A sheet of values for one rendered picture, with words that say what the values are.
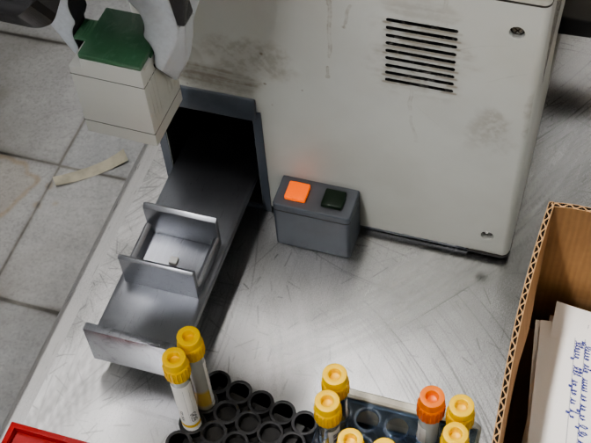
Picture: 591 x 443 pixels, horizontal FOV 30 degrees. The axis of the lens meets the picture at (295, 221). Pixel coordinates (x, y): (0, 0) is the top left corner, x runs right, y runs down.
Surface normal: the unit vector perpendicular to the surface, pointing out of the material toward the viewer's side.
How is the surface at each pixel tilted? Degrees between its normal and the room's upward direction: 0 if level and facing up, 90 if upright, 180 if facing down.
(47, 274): 0
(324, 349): 0
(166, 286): 90
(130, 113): 90
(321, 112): 90
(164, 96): 90
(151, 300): 0
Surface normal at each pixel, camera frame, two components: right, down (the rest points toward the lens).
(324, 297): -0.05, -0.59
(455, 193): -0.29, 0.77
